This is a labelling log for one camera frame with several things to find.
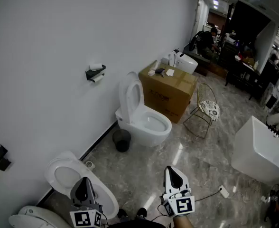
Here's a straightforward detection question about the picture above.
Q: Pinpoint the patterned round seat cushion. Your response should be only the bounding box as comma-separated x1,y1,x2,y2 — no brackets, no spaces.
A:
199,100,221,122

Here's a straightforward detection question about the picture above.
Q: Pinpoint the white floor drain fitting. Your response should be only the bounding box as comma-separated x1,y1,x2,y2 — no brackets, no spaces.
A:
84,160,96,171

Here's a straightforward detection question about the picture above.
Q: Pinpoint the large brown cardboard box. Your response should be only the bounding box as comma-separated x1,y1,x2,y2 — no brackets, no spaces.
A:
138,60,199,124

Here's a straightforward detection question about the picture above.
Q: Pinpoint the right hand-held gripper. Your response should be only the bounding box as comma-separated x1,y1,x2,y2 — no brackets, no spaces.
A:
159,166,195,217

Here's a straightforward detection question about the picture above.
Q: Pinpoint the person's black shirt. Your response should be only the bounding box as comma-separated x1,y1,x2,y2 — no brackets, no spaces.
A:
110,218,167,228

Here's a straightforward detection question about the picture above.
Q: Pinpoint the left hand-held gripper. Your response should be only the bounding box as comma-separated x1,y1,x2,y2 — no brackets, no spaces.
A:
69,176,103,228

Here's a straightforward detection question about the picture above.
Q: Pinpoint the white power strip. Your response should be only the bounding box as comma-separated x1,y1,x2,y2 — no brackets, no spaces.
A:
218,185,230,199

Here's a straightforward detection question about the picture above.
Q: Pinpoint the person's right forearm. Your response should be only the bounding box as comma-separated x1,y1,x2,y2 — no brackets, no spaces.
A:
172,215,193,228

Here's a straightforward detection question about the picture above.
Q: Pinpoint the person's black shoe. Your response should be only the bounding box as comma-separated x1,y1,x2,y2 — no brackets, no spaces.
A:
117,208,129,220
137,207,148,219

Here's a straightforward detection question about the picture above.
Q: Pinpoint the black mesh trash bin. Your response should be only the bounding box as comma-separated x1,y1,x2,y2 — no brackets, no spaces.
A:
112,129,132,153

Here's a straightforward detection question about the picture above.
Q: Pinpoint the white toilet with open seat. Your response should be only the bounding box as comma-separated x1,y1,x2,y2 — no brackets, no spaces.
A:
44,151,120,221

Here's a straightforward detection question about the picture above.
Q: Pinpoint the person's left black shoe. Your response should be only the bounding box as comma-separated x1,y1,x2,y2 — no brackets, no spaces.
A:
117,208,129,220

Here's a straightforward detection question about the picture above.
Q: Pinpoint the dark wooden cabinet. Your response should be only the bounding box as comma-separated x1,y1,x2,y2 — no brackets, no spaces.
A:
224,55,279,101

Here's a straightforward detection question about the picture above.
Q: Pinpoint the gold wire chair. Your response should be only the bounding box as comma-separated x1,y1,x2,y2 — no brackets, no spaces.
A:
183,82,221,140

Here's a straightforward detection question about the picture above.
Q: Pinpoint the person's right black shoe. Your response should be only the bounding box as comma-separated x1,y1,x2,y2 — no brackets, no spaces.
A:
137,207,148,219

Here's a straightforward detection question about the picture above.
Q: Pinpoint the white toilet with raised lid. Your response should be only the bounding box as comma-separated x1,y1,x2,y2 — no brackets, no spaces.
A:
115,71,173,148

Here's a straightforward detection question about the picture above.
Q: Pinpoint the large black partition panel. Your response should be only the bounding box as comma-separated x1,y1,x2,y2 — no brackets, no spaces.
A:
224,0,272,48

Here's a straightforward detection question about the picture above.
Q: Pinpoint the white smart toilet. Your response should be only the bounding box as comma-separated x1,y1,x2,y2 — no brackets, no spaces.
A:
160,51,199,75

